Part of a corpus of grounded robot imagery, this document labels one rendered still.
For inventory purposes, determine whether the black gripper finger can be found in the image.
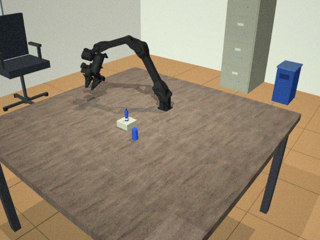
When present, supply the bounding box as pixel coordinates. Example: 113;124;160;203
83;74;94;88
91;78;102;90

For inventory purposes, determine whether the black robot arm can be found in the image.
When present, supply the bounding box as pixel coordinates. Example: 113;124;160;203
81;35;173;112

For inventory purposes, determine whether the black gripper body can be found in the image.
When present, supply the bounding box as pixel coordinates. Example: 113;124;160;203
81;62;105;81

